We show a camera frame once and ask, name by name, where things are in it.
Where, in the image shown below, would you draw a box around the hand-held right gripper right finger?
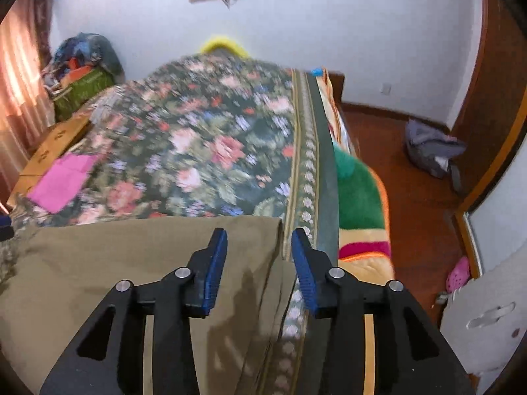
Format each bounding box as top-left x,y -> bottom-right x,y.
291,228 -> 477,395

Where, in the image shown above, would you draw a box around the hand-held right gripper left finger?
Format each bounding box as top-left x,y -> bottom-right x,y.
40,227 -> 228,395

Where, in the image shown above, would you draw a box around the olive khaki pants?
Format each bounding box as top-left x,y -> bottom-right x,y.
0,216 -> 298,395

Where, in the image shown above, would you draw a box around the pink folded cloth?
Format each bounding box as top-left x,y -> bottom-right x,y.
26,153 -> 99,215

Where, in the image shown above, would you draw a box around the brown cardboard box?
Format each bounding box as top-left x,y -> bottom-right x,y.
7,112 -> 94,209

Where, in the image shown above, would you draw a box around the striped colourful fleece blanket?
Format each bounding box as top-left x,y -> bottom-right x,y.
319,67 -> 397,395

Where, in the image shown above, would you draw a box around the floral quilt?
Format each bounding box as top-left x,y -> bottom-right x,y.
0,54 -> 340,395

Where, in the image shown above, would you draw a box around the pink curtain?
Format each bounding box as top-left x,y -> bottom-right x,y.
0,0 -> 56,206

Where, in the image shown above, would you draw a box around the pink clog shoe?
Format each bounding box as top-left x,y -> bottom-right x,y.
445,256 -> 471,294

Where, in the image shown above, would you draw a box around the green cardboard box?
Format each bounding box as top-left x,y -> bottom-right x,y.
53,68 -> 116,122

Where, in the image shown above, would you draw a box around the grey cloth bag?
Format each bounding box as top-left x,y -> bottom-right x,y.
405,118 -> 468,194

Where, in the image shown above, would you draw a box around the pile of clothes and bags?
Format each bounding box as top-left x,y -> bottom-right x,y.
41,33 -> 125,91

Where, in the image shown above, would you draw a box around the yellow pillow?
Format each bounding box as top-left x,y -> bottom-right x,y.
200,36 -> 250,59

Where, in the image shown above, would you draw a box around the wooden door frame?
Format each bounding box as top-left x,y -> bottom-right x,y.
451,0 -> 527,280

